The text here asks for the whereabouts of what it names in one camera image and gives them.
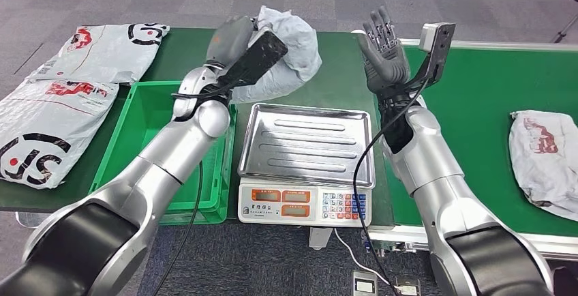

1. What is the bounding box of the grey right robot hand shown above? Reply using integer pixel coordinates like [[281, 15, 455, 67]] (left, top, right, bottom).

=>
[[357, 5, 412, 95]]

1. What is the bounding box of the grey parcel bag red print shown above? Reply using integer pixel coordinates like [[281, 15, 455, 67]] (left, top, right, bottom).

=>
[[508, 109, 578, 223]]

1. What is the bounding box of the green conveyor belt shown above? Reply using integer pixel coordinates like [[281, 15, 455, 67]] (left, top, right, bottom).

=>
[[352, 29, 578, 263]]

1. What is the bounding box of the dark green table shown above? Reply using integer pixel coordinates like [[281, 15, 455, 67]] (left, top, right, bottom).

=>
[[0, 27, 397, 228]]

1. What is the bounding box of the steel weighing tray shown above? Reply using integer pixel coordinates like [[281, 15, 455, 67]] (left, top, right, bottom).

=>
[[237, 102, 377, 190]]

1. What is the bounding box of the black tripod leg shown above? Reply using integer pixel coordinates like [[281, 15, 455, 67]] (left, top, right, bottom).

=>
[[551, 14, 578, 44]]

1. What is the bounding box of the white plug adapter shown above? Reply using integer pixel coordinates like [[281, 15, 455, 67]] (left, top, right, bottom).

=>
[[395, 276, 422, 296]]

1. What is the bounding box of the green plastic crate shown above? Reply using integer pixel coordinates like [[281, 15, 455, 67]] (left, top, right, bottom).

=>
[[88, 80, 239, 226]]

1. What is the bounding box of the white courier bag black logo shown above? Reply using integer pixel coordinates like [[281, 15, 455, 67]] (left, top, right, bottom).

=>
[[27, 23, 171, 86], [0, 79, 121, 191]]

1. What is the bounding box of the round metal table foot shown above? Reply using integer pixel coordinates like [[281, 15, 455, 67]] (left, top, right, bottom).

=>
[[14, 211, 46, 231]]

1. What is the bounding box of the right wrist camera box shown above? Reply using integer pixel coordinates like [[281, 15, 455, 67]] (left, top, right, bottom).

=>
[[408, 22, 457, 91]]

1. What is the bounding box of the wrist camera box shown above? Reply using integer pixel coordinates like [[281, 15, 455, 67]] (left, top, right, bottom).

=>
[[408, 22, 457, 91], [216, 29, 290, 90]]

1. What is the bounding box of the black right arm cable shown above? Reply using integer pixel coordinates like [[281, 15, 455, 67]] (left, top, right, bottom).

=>
[[352, 76, 430, 296]]

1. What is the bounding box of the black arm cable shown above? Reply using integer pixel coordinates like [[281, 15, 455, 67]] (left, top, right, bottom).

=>
[[352, 76, 430, 296], [152, 83, 236, 296]]

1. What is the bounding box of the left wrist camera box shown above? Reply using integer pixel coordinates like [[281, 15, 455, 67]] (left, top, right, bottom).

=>
[[216, 29, 290, 90]]

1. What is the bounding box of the grey support post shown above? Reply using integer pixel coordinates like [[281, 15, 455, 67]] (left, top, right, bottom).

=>
[[309, 226, 334, 251]]

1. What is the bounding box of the white power cable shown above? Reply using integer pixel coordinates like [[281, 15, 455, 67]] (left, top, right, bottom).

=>
[[333, 226, 399, 291]]

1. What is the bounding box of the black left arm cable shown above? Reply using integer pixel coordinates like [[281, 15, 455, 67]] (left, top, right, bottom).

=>
[[152, 83, 236, 296]]

